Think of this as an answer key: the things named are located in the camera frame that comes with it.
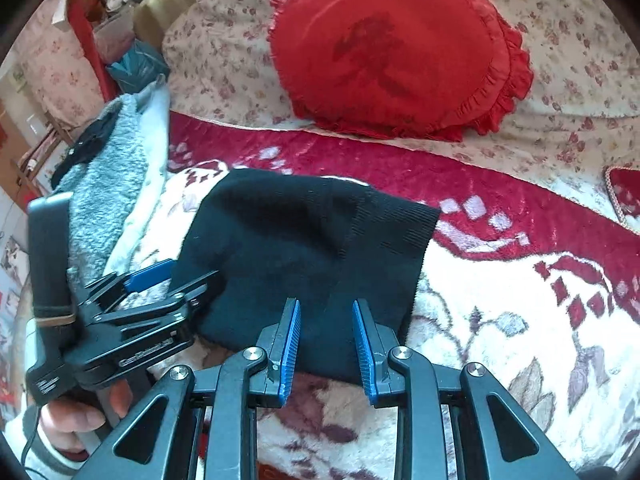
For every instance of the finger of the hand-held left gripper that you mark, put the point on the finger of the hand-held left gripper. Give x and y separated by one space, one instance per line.
147 275
165 305

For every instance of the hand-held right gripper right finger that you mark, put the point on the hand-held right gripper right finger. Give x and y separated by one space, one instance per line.
364 355

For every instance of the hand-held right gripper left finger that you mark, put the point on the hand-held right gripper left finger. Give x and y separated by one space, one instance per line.
290 355

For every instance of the black pants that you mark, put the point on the black pants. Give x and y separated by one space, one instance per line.
300 240

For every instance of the person's left forearm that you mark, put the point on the person's left forearm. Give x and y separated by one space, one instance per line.
45 462

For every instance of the person's left hand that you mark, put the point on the person's left hand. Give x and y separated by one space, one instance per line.
70 420

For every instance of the grey fluffy cloth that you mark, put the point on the grey fluffy cloth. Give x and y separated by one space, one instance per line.
115 185

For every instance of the wooden chair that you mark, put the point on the wooden chair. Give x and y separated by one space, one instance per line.
40 155

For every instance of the white cloth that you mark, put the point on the white cloth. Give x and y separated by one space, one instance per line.
155 160

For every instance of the black folded cloth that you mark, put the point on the black folded cloth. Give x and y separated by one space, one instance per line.
87 147

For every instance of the pink floral cushion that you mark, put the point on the pink floral cushion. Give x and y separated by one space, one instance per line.
55 75

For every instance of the teal plastic bag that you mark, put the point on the teal plastic bag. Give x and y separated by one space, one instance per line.
137 65

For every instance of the red hanging cloth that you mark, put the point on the red hanging cloth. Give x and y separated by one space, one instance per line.
90 45

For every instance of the red heart-shaped frilled pillow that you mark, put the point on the red heart-shaped frilled pillow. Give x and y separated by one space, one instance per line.
390 50

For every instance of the red trimmed cushion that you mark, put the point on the red trimmed cushion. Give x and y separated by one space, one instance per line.
625 195

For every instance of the beige floral quilt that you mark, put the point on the beige floral quilt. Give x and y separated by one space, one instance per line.
575 85

